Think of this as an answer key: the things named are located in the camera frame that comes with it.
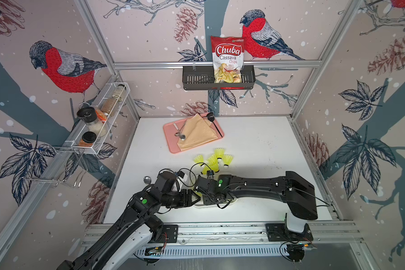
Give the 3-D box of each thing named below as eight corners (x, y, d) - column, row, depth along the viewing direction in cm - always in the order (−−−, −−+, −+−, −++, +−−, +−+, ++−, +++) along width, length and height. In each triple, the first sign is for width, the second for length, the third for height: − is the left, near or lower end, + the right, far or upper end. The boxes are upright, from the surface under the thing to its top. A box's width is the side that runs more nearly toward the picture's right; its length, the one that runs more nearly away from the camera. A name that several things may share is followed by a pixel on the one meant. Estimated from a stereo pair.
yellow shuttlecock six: (223, 168, 96) (223, 165, 93) (222, 157, 100) (222, 154, 98) (233, 168, 96) (234, 165, 93) (232, 157, 100) (232, 154, 98)
